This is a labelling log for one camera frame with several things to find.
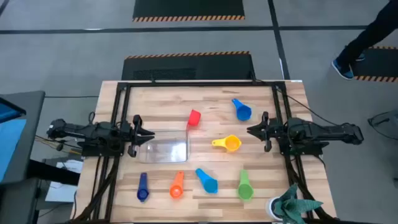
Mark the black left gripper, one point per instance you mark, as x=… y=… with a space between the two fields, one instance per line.
x=136 y=137

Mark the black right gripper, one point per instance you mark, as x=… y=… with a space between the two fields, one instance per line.
x=270 y=132

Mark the royal blue measuring cup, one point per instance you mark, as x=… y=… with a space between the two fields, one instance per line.
x=243 y=112

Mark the yellow measuring cup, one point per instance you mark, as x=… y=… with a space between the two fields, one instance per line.
x=231 y=143

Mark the red measuring cup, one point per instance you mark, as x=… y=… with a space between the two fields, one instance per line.
x=194 y=118

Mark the green measuring cup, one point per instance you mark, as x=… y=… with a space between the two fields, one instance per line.
x=245 y=189

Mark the orange measuring cup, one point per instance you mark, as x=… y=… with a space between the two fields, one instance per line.
x=176 y=188

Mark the light blue measuring cup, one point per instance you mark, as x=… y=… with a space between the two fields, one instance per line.
x=209 y=184

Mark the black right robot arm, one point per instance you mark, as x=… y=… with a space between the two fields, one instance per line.
x=317 y=132

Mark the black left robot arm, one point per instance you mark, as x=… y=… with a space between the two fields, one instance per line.
x=93 y=130

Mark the clear plastic basket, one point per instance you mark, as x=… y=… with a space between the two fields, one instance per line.
x=164 y=149

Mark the navy blue measuring cup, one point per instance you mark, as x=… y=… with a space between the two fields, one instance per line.
x=143 y=189

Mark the white plant pot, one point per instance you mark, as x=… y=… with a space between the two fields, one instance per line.
x=269 y=208

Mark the black striped-edge floor mat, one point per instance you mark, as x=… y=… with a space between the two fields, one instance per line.
x=186 y=7
x=186 y=67
x=379 y=67

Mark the white paper sheet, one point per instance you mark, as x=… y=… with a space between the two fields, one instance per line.
x=60 y=193
x=73 y=166

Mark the green artificial plant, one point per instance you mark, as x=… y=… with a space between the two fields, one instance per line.
x=293 y=207

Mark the black shelf bar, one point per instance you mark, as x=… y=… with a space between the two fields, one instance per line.
x=53 y=174

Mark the grey stand base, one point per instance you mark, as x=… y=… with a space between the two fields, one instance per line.
x=388 y=121

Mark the blue-screen monitor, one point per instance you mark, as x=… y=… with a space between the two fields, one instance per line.
x=9 y=140

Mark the grey cabinet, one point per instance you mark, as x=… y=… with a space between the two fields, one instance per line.
x=15 y=202

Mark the person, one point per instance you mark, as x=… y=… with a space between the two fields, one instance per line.
x=373 y=31

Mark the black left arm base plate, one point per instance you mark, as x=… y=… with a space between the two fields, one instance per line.
x=93 y=152

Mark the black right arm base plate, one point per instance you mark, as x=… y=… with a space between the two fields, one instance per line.
x=311 y=151

